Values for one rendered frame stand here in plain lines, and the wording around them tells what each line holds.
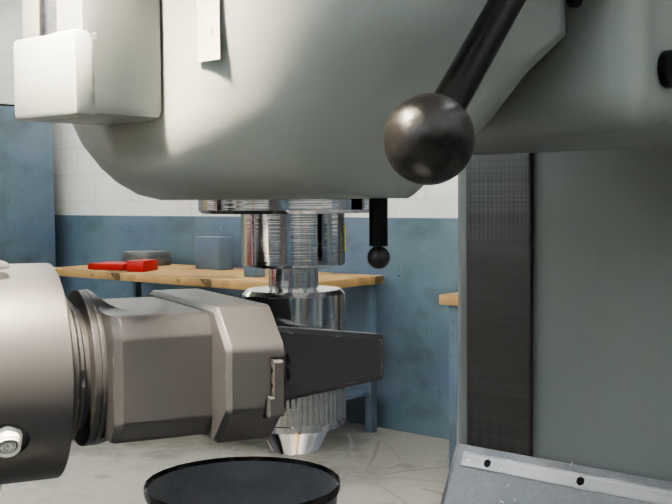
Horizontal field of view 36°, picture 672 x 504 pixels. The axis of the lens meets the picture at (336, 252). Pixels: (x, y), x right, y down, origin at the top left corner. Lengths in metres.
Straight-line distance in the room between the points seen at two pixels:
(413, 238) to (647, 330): 4.89
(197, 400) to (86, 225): 7.43
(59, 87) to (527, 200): 0.51
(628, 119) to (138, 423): 0.26
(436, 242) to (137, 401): 5.17
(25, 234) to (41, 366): 7.43
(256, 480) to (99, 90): 2.43
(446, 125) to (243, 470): 2.47
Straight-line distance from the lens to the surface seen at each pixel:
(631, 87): 0.49
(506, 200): 0.83
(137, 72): 0.39
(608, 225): 0.79
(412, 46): 0.39
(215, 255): 6.26
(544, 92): 0.51
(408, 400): 5.78
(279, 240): 0.45
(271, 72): 0.37
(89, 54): 0.37
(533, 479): 0.84
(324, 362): 0.44
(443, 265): 5.54
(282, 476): 2.75
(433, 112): 0.32
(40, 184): 7.89
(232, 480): 2.77
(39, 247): 7.89
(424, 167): 0.32
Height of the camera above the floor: 1.31
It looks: 3 degrees down
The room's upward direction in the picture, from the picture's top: straight up
